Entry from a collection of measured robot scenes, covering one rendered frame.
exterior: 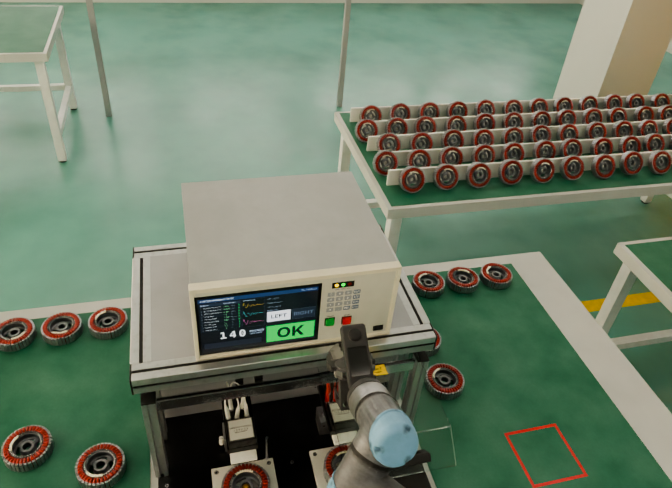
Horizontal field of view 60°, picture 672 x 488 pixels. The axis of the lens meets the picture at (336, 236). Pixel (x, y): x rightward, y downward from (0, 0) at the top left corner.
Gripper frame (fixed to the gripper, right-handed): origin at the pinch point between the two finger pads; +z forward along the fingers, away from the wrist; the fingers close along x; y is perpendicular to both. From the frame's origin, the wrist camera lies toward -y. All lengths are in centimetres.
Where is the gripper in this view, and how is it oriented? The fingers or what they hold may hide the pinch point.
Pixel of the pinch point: (339, 344)
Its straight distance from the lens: 124.3
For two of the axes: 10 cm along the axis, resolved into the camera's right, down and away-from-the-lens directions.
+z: -2.5, -2.1, 9.4
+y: 0.4, 9.7, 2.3
